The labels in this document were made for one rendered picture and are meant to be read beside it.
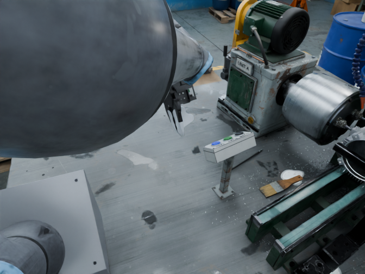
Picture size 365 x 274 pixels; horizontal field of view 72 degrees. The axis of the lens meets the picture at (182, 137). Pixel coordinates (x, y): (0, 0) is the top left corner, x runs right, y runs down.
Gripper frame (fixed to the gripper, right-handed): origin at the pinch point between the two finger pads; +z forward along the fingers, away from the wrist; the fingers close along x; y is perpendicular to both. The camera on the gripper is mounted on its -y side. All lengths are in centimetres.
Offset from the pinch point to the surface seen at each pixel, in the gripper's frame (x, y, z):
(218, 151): -3.5, 9.6, 9.5
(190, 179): 22.6, 8.4, 24.9
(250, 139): -3.6, 23.1, 10.2
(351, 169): -15, 55, 32
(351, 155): -18, 51, 25
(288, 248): -21.2, 13.6, 38.3
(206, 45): 307, 218, -66
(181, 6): 473, 286, -185
